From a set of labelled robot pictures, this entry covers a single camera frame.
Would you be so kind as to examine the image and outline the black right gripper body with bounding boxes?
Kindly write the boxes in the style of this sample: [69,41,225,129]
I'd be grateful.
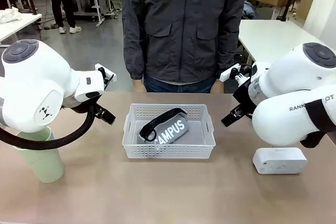
[232,78,257,111]

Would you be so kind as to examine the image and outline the white table with cloth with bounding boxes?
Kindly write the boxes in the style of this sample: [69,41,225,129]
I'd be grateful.
[0,8,43,45]

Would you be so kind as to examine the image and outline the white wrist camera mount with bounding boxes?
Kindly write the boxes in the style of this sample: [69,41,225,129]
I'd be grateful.
[94,63,117,91]
[219,63,253,82]

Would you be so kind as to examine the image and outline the person's right hand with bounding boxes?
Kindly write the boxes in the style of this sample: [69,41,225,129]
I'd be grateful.
[132,79,146,93]

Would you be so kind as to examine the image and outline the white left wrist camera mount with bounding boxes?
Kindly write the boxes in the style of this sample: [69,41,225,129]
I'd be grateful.
[94,63,117,91]

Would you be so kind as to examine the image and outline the grey zip jacket torso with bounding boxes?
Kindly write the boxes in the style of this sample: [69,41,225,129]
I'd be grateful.
[122,0,247,84]

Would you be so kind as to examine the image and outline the person's left hand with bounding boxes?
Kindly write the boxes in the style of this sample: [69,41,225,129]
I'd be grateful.
[211,78,224,93]

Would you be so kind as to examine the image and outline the pale green plastic cup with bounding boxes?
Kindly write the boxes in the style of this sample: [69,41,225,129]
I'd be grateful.
[14,126,66,184]

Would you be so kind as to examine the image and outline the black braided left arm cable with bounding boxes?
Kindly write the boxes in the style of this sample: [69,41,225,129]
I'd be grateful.
[0,102,96,150]

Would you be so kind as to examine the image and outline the black right arm cable sleeve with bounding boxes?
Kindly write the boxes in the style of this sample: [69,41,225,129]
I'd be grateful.
[300,98,336,149]

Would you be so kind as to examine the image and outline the crumpled white cloth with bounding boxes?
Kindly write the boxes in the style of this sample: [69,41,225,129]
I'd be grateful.
[0,7,23,24]

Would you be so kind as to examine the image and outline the white perforated plastic basket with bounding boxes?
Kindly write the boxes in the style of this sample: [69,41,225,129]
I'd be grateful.
[122,103,217,159]

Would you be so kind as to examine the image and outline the large white side table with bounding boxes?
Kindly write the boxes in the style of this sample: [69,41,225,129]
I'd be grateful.
[237,19,329,65]

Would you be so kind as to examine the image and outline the person's right forearm grey sleeve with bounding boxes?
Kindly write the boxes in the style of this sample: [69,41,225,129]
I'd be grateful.
[122,32,145,80]

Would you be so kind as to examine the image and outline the blue jeans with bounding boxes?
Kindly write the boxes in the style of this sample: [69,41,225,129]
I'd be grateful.
[143,74,216,93]

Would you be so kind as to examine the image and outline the white rectangular box device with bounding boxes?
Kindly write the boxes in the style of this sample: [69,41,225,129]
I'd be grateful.
[252,147,308,175]

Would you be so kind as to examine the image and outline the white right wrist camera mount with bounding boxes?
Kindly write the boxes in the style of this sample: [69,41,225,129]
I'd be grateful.
[219,63,253,82]

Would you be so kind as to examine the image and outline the blue jacket on chair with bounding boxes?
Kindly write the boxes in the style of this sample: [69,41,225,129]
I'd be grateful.
[243,1,257,20]

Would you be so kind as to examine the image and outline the grey CAMPUS zipper pouch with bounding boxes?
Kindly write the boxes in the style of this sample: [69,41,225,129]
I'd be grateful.
[138,108,190,146]

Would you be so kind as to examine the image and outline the person's left forearm grey sleeve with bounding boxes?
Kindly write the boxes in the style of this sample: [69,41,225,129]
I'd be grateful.
[216,32,241,79]

